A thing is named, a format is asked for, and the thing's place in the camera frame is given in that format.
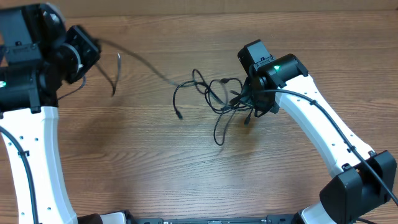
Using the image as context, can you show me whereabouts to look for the black separated usb cable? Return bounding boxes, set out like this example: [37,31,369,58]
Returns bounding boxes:
[57,37,187,101]

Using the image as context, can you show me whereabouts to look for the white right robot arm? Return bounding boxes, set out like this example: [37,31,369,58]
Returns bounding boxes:
[237,40,397,223]

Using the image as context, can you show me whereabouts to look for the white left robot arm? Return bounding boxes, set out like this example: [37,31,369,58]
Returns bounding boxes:
[1,3,101,223]

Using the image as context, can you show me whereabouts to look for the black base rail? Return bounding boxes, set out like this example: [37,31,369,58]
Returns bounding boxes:
[77,210,354,224]

